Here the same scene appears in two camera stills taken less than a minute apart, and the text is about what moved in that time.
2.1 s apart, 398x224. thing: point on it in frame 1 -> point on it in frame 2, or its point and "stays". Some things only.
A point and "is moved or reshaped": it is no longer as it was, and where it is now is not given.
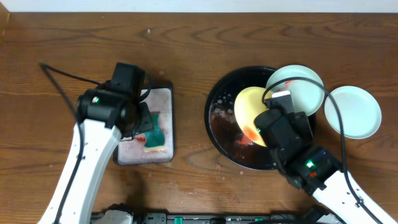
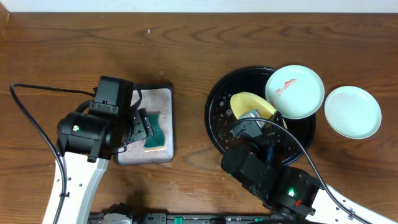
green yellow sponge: (155, 139) stays
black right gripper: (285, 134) -> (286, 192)
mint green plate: (307, 96) stays
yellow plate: (249, 104) is moved or reshaped
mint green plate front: (360, 111) stays
